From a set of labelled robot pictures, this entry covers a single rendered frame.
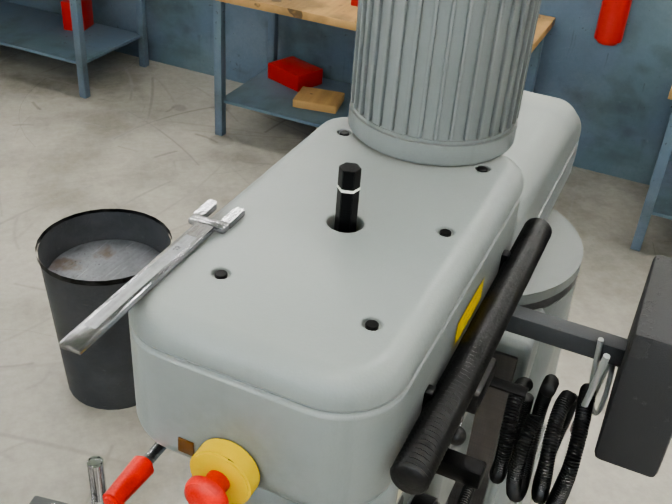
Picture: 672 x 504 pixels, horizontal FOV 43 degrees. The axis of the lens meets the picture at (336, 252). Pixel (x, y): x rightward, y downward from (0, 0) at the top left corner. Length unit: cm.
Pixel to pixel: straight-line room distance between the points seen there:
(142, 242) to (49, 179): 162
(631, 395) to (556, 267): 39
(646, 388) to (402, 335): 46
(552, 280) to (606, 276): 300
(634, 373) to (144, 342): 60
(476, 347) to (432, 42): 31
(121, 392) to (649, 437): 245
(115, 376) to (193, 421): 250
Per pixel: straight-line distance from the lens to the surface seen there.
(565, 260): 147
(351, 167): 81
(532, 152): 134
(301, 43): 574
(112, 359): 320
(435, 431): 75
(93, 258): 329
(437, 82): 92
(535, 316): 119
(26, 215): 460
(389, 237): 82
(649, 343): 106
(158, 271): 75
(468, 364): 82
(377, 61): 95
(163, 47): 634
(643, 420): 113
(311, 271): 77
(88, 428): 333
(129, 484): 83
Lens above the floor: 233
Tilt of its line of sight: 33 degrees down
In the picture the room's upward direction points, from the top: 4 degrees clockwise
